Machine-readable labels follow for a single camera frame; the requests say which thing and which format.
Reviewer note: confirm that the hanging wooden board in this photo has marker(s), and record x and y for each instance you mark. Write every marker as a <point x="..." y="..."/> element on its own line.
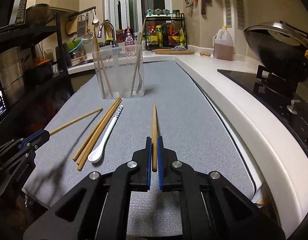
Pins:
<point x="71" y="27"/>

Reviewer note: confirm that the grey table mat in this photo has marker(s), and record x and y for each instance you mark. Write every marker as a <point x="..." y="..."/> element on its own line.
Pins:
<point x="187" y="123"/>

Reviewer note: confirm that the red dish soap bottle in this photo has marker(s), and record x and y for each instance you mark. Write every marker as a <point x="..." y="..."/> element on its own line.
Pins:
<point x="129" y="38"/>

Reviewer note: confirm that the black shelving unit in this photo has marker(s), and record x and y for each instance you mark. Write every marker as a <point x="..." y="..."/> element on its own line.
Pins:
<point x="47" y="83"/>

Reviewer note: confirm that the steel pot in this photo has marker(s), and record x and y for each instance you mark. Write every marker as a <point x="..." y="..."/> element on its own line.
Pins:
<point x="11" y="74"/>

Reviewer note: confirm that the hanging white ladle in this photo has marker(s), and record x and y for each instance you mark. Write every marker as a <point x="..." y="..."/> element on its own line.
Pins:
<point x="95" y="20"/>

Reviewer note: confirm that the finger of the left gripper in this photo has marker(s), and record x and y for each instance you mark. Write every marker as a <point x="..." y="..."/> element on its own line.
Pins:
<point x="40" y="136"/>
<point x="36" y="141"/>

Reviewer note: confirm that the white ceramic spoon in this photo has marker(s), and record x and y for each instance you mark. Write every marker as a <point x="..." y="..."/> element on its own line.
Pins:
<point x="96" y="155"/>

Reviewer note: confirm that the plastic oil jug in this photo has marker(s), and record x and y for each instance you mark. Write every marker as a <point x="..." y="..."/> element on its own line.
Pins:
<point x="223" y="45"/>

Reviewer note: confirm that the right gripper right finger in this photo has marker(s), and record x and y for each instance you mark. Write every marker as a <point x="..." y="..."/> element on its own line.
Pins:
<point x="211" y="206"/>

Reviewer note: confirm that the hanging metal grater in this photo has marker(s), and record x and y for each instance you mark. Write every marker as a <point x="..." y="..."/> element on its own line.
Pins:
<point x="81" y="26"/>

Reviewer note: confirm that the green and blue bowls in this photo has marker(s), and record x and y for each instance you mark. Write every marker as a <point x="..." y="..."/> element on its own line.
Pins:
<point x="75" y="44"/>

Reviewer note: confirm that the ginger root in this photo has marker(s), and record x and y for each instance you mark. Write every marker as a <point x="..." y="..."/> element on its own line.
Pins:
<point x="205" y="54"/>

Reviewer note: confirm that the red jar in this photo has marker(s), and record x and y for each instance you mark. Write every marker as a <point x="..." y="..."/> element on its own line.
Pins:
<point x="119" y="35"/>

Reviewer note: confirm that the black condiment rack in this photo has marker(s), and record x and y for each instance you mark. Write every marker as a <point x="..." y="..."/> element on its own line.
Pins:
<point x="165" y="29"/>

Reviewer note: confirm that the black wok with lid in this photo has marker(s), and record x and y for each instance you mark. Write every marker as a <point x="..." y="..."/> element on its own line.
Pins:
<point x="281" y="48"/>

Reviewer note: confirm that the blue dish cloth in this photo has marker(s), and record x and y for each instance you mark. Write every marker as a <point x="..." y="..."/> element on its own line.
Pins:
<point x="179" y="48"/>

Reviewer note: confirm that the chrome kitchen faucet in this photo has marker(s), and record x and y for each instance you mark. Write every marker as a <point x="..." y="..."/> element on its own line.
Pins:
<point x="107" y="31"/>

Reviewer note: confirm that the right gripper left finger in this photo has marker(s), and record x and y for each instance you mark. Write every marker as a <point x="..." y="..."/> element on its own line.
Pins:
<point x="98" y="206"/>

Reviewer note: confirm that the round wooden cutting board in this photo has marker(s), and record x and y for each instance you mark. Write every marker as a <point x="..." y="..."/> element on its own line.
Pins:
<point x="173" y="52"/>

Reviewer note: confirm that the clear plastic utensil holder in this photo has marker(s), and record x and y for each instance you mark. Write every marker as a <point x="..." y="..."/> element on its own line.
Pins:
<point x="119" y="63"/>

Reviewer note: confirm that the fork with grey handle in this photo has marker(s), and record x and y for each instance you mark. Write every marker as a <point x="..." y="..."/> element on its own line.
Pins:
<point x="138" y="63"/>

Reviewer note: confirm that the window frame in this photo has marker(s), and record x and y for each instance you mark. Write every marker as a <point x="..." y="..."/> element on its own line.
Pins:
<point x="131" y="13"/>

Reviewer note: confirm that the dark bowl on shelf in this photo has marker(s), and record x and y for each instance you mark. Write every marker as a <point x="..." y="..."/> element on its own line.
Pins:
<point x="37" y="15"/>

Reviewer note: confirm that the microwave oven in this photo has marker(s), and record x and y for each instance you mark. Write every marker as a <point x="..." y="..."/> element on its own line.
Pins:
<point x="18" y="15"/>

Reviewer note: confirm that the black gas stove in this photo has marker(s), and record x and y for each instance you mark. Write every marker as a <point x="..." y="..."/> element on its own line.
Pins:
<point x="292" y="112"/>

